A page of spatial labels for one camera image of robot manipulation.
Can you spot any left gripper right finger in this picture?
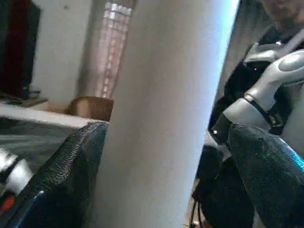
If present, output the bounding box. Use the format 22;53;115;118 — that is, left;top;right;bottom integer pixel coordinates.
227;123;304;228

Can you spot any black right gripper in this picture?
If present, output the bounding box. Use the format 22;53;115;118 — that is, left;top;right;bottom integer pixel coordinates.
0;187;19;217

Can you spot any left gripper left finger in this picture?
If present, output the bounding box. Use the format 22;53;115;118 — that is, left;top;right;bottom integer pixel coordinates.
4;121;109;228

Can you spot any white plastic table leg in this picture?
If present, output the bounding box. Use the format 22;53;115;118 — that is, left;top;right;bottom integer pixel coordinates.
87;0;240;228

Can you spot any white paper sheet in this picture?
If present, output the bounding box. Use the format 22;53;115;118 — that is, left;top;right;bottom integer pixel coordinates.
0;103;95;130

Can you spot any brown cardboard box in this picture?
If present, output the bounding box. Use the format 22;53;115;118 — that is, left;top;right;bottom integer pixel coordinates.
67;96;114;122

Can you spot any grey black robot torso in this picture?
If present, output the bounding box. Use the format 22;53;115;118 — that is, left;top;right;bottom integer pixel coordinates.
192;0;304;228

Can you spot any dark tall cabinet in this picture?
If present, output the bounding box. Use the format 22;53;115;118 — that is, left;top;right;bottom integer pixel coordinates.
0;0;41;100

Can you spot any sheer window curtain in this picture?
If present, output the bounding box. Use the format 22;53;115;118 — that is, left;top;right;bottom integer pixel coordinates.
78;0;137;99

